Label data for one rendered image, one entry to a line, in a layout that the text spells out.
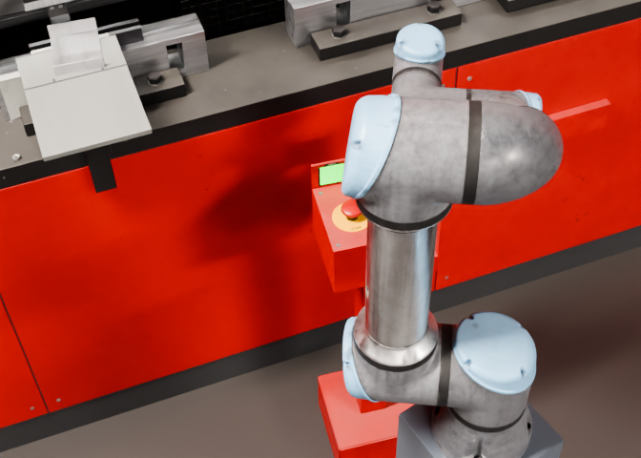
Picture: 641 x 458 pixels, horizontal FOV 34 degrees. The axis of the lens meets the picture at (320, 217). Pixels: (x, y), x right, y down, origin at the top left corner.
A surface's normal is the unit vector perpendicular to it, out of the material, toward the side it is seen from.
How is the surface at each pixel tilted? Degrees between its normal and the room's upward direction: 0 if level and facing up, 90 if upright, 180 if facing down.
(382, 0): 90
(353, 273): 90
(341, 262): 90
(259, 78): 0
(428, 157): 55
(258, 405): 0
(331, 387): 0
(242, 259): 90
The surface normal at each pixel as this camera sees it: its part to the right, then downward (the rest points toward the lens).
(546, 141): 0.75, -0.18
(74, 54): -0.02, -0.66
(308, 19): 0.35, 0.70
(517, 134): 0.37, -0.31
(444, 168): -0.11, 0.40
